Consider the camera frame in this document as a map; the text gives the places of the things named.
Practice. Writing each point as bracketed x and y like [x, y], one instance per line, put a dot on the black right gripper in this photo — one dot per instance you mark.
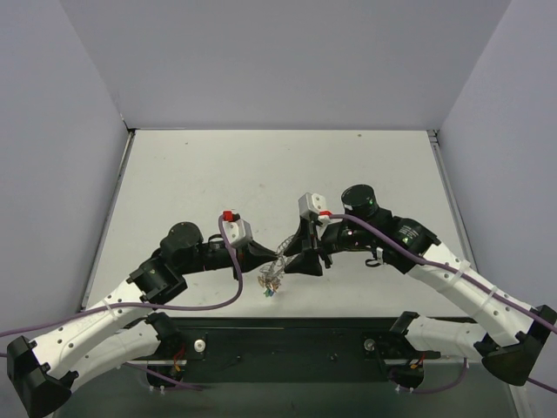
[317, 246]

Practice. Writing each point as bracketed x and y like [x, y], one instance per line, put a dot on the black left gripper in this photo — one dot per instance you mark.
[243, 259]

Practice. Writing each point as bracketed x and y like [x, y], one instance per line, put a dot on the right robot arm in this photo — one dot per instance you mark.
[504, 334]

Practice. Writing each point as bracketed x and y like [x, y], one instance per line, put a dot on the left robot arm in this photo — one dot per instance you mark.
[122, 326]

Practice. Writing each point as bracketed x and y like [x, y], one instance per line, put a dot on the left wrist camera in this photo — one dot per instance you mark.
[235, 231]

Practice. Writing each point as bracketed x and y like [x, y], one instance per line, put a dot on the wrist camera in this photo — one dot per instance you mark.
[235, 231]
[313, 207]

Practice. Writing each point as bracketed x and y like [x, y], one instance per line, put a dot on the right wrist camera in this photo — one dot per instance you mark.
[313, 207]

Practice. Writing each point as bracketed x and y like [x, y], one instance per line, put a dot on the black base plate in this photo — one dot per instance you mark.
[281, 350]

